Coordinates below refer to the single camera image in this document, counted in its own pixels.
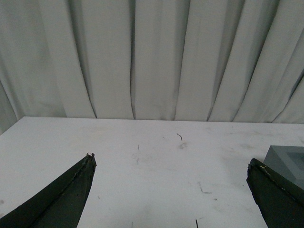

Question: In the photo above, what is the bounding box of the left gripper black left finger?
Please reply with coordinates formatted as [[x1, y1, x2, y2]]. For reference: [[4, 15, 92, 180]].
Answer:
[[0, 153, 96, 228]]

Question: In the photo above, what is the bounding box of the white pleated curtain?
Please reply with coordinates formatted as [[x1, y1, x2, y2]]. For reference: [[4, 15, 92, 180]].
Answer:
[[0, 0, 304, 132]]

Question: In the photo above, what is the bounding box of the gray cube base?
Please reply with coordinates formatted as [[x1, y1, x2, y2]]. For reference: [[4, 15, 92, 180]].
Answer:
[[263, 145, 304, 189]]

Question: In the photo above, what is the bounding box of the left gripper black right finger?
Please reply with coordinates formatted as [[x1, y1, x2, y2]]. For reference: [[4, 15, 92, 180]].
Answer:
[[247, 158, 304, 228]]

